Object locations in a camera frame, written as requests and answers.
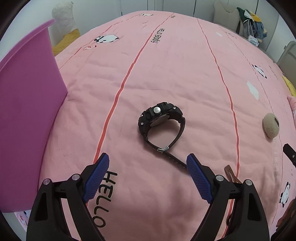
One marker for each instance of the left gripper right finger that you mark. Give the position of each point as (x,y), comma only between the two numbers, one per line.
(248,220)

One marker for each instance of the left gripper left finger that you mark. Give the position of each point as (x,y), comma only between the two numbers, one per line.
(47,219)

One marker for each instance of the black wrist watch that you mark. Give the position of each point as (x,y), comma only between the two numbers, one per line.
(161,117)

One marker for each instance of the person's right hand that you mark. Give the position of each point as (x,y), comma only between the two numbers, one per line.
(286,216)

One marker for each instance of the beige fuzzy round pouch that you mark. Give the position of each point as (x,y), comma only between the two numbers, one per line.
(271,125)

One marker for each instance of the brown hair clip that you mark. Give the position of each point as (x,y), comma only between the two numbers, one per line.
(230,175)

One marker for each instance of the pink bed sheet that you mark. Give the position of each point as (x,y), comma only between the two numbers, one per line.
(223,85)

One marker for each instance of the yellow cloth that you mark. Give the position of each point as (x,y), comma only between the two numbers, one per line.
(290,86)

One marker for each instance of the beige headboard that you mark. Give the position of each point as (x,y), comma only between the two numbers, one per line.
(287,61)

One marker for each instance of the pile of clothes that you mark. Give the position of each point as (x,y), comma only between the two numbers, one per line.
(251,27)

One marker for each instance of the purple plastic bin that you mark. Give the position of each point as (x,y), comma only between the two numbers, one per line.
(32,91)

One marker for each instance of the beige chair with clothes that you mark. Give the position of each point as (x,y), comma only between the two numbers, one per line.
(226,16)

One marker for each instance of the white plush toy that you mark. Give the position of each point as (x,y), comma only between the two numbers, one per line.
(63,15)

